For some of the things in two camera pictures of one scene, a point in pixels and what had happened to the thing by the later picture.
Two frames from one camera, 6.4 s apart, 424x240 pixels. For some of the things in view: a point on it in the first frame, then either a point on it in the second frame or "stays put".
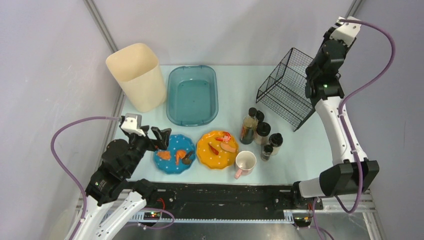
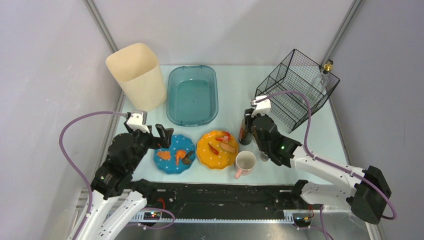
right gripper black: x=315 y=71 to x=251 y=118
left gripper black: x=152 y=139 stays put
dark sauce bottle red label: x=249 y=125 stays put
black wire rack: x=284 y=94 stays put
